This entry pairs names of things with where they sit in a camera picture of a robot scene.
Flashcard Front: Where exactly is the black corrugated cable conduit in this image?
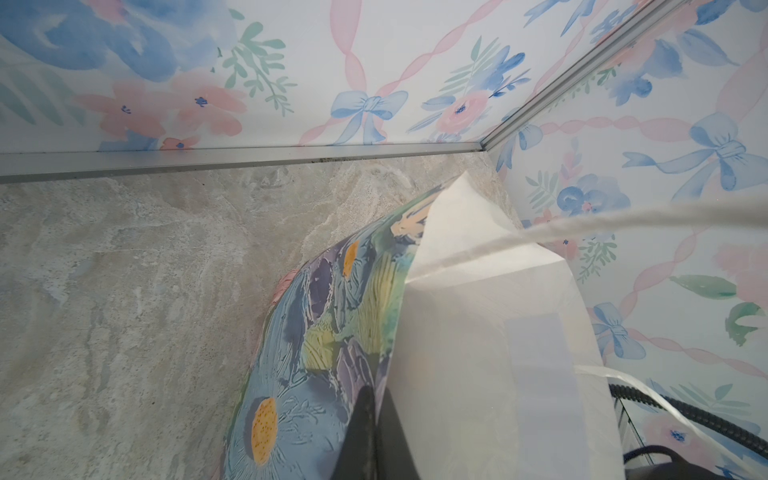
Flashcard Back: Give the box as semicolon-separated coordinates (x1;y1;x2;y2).
608;383;768;460

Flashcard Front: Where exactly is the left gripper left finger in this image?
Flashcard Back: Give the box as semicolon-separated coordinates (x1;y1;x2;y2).
331;385;377;480

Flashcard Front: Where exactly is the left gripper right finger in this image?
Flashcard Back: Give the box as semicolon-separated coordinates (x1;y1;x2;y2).
379;389;420;480

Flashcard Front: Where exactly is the floral paper gift bag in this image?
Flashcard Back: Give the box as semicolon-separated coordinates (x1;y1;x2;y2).
221;171;768;480

